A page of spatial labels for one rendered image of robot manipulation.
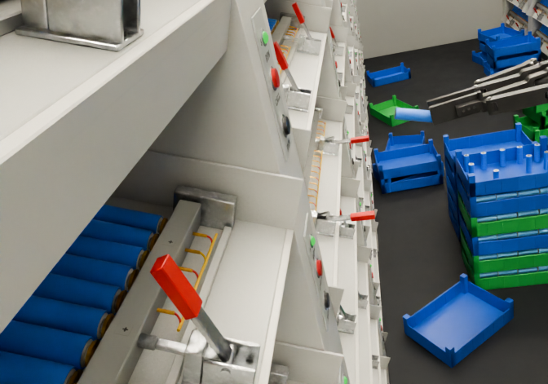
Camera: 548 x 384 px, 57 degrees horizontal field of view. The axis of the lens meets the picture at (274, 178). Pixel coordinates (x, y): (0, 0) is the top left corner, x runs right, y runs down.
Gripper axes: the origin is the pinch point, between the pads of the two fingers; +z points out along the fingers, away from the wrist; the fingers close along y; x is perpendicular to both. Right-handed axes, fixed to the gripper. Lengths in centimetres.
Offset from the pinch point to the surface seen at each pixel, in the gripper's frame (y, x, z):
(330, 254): 18.0, 8.8, 21.7
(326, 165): -8.2, 7.7, 23.3
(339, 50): -83, 6, 22
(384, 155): -168, 87, 27
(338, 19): -100, 0, 21
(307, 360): 40.0, 5.0, 21.8
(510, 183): -73, 62, -16
